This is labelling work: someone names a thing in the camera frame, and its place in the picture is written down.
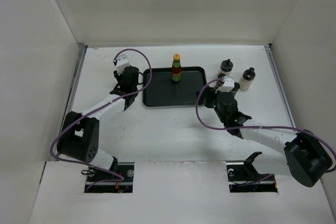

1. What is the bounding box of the small dark spice jar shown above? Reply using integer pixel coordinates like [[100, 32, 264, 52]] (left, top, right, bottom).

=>
[[215, 73, 226, 88]]

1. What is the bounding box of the white grinder with black top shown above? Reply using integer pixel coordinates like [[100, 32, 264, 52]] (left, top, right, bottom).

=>
[[239, 67, 256, 91]]

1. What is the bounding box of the clear grinder with black top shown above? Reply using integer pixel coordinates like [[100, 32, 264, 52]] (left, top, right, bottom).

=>
[[218, 59, 234, 76]]

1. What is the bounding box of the red sauce bottle yellow cap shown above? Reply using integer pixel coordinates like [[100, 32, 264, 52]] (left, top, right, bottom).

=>
[[171, 54, 182, 83]]

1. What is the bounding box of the dark pepper spice jar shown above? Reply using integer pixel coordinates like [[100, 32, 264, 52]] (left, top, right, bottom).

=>
[[230, 82, 240, 96]]

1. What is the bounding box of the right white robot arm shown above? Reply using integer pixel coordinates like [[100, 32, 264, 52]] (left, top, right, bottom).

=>
[[196, 86, 335, 187]]

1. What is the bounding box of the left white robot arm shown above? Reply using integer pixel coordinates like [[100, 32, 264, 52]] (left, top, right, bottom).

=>
[[56, 66, 139, 182]]

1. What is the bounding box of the black plastic tray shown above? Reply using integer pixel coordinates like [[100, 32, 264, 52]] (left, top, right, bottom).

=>
[[142, 66, 207, 108]]

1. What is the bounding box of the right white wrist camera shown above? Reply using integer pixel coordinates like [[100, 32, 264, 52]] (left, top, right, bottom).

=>
[[215, 76, 235, 93]]

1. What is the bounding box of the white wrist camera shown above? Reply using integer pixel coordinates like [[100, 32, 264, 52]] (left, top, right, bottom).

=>
[[215, 76, 235, 93], [113, 54, 130, 75]]

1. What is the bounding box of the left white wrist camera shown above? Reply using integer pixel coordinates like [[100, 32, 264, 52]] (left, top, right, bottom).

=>
[[113, 54, 130, 75]]

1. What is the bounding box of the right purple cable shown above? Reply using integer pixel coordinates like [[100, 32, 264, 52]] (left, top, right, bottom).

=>
[[195, 77, 336, 175]]

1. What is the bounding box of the purple cable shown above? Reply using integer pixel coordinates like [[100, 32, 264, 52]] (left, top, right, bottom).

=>
[[195, 77, 336, 175], [49, 48, 153, 193]]

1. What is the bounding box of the aluminium table edge rail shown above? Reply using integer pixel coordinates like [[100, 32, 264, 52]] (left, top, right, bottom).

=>
[[264, 44, 296, 127]]

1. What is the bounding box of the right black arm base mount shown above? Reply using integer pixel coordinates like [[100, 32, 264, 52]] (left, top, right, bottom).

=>
[[226, 152, 278, 193]]

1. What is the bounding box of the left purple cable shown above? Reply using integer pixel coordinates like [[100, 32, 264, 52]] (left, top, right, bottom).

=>
[[49, 48, 153, 193]]

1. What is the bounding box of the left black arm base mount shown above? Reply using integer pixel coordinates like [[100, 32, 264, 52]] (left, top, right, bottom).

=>
[[81, 163, 135, 194]]

